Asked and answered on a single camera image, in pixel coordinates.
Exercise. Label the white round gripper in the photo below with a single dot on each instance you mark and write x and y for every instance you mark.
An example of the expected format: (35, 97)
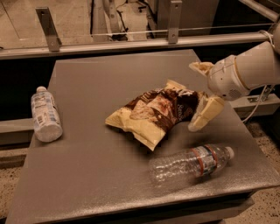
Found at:
(224, 78)

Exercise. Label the brown chip bag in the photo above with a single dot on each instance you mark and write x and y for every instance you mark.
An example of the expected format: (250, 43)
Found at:
(152, 114)

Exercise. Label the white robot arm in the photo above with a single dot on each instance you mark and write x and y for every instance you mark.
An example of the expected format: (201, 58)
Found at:
(260, 65)

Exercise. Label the clear empty water bottle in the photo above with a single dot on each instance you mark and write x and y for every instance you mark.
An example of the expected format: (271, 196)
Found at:
(187, 165)

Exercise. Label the white labelled plastic bottle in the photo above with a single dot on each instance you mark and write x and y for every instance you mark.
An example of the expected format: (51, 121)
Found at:
(46, 119)

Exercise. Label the horizontal metal rail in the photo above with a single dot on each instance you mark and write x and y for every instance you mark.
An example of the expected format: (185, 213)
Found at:
(127, 46)

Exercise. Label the right metal rail bracket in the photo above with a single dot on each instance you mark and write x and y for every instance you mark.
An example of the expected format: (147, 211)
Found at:
(174, 20)

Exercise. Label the metal rail bracket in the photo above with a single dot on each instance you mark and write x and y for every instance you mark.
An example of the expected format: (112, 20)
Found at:
(52, 38)
(174, 20)

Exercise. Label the left metal rail bracket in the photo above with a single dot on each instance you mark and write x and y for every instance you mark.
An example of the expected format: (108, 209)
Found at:
(52, 38)

